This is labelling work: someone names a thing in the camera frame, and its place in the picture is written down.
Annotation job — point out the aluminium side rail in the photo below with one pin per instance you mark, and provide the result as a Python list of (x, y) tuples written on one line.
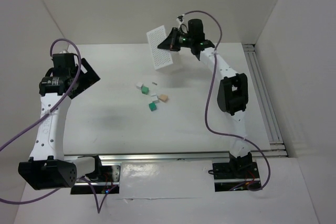
[(268, 115)]

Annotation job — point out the light green wood block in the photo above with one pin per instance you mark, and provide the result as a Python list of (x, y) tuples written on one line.
[(144, 90)]

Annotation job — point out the tan wood block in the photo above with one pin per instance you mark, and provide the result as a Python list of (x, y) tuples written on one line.
[(163, 97)]

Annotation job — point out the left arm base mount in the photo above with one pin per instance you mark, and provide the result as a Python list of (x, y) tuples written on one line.
[(105, 183)]

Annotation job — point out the dark green wood block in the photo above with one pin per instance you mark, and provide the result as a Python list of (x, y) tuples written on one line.
[(152, 106)]

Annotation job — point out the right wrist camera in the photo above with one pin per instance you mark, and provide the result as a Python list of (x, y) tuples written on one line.
[(180, 20)]

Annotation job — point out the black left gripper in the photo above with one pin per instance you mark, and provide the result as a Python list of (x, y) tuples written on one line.
[(85, 76)]

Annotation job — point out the white plastic bin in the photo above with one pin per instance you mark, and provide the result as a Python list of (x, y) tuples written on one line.
[(164, 61)]

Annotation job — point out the aluminium front rail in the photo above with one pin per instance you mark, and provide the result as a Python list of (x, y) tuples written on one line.
[(178, 156)]

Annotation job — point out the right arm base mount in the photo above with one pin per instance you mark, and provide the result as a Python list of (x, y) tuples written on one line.
[(226, 180)]

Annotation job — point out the white lettered wood block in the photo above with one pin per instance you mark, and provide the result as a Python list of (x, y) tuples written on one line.
[(139, 85)]

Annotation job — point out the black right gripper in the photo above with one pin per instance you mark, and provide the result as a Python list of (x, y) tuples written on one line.
[(175, 40)]

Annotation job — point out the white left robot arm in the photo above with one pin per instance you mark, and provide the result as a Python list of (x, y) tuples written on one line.
[(46, 167)]

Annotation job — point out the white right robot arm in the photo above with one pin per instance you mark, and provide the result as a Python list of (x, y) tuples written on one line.
[(232, 94)]

